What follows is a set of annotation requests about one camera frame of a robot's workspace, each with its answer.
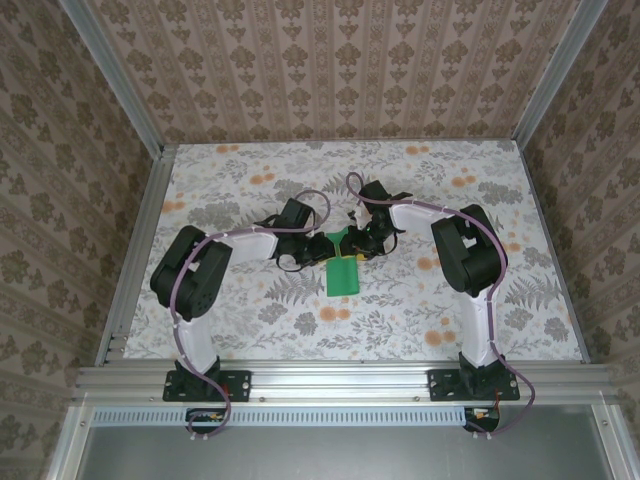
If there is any green paper sheet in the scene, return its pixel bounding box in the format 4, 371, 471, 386
324, 227, 362, 297

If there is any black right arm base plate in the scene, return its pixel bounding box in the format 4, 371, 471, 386
428, 368, 521, 403

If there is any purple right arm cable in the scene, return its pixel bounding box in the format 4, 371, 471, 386
347, 172, 540, 444

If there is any aluminium frame post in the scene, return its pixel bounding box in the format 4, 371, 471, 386
62, 0, 167, 156
512, 0, 609, 146

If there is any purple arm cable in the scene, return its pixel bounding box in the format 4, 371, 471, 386
169, 189, 334, 444
347, 172, 540, 444

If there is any grey metal panel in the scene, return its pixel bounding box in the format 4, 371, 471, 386
74, 424, 609, 480

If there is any aluminium lower frame bar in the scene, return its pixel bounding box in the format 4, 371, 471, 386
589, 402, 629, 480
44, 403, 99, 480

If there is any slotted grey cable duct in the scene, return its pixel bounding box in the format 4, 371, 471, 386
92, 405, 501, 427

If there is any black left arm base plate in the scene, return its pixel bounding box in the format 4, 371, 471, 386
162, 368, 252, 403

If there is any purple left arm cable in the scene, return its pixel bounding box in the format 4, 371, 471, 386
169, 189, 334, 444

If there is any long aluminium mounting rail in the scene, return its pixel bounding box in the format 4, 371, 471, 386
72, 363, 621, 404

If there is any black connector with wires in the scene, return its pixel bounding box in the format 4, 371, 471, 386
462, 405, 502, 434
185, 407, 227, 434

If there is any aluminium table side rail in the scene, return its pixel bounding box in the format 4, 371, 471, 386
94, 144, 176, 366

